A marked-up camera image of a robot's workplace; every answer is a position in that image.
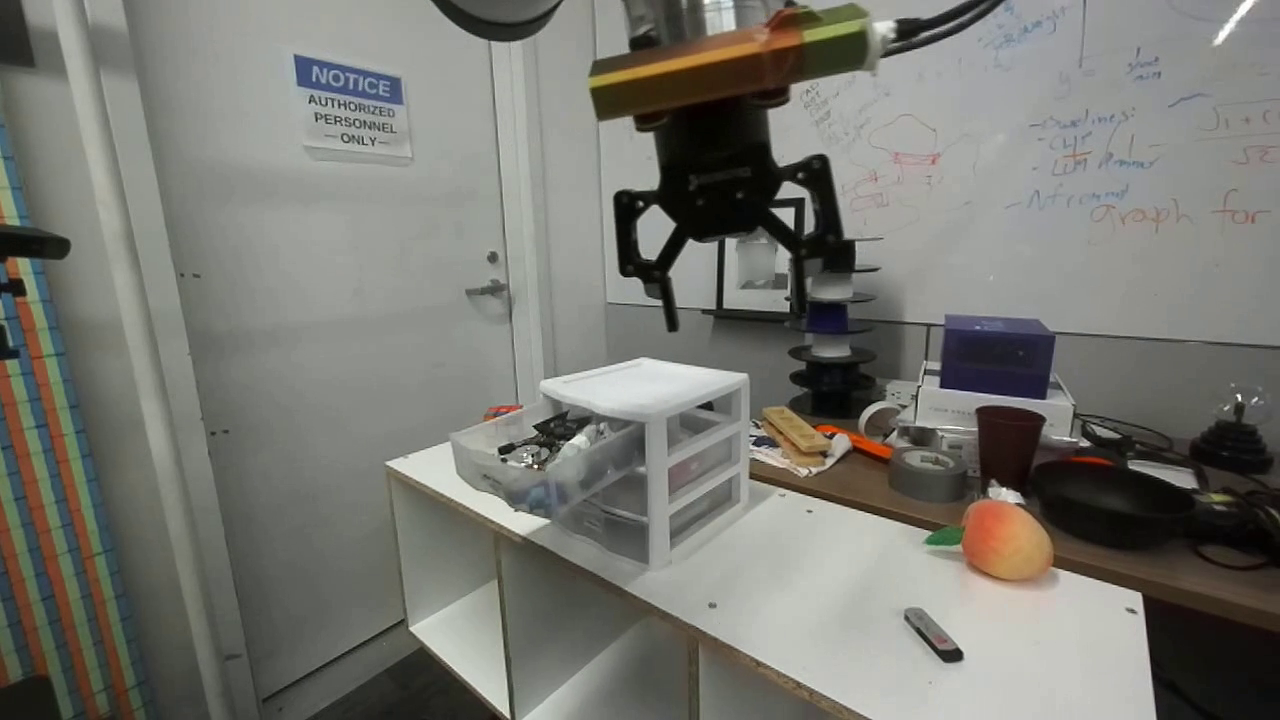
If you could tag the dark red cup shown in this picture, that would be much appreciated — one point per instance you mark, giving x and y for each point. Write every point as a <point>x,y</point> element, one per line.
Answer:
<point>1006,440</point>

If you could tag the clear top drawer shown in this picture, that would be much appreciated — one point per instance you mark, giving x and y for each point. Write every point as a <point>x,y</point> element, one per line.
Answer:
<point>545,462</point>

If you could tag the orange peach toy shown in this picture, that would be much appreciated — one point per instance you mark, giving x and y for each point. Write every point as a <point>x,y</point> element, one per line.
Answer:
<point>996,541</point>

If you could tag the white shelf cabinet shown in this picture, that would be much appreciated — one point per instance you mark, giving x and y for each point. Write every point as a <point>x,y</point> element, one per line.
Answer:
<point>791,615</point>

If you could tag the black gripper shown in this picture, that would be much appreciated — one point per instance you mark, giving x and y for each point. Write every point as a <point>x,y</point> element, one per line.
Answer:
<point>727,165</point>

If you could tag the blue notice sign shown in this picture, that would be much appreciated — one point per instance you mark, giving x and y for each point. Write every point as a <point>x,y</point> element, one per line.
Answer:
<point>350,110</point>

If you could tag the colourful striped wall panel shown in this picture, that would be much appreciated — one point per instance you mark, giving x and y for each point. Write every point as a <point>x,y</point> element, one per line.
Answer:
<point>63,599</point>

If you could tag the black white spool stack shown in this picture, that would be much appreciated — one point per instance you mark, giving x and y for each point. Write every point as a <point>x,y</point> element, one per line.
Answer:
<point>828,362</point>

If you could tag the grey door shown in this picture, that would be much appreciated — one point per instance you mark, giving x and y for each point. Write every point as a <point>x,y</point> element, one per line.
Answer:
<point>335,306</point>

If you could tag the black marker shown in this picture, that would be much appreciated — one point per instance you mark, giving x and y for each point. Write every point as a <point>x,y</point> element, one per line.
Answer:
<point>935,633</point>

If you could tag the white plastic drawer unit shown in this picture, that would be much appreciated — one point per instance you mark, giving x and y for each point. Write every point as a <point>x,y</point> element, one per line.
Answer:
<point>686,472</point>

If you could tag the wooden brush block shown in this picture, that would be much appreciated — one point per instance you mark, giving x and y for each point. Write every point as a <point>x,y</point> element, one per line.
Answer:
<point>794,431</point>

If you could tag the wooden side table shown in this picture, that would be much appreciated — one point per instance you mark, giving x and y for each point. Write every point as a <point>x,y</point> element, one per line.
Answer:
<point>1170,574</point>

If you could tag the black framed picture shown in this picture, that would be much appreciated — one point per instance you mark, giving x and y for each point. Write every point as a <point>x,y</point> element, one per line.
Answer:
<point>753,275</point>

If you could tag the black frying pan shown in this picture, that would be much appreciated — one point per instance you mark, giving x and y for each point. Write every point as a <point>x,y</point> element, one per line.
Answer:
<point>1133,509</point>

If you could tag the white flat box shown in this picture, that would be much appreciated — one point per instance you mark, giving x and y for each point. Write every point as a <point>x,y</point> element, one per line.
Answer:
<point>952,411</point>

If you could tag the grey tape roll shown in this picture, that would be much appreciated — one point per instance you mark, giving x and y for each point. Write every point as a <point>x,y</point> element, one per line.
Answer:
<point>925,472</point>

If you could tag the purple box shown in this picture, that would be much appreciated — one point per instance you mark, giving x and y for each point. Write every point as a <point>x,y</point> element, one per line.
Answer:
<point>996,355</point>

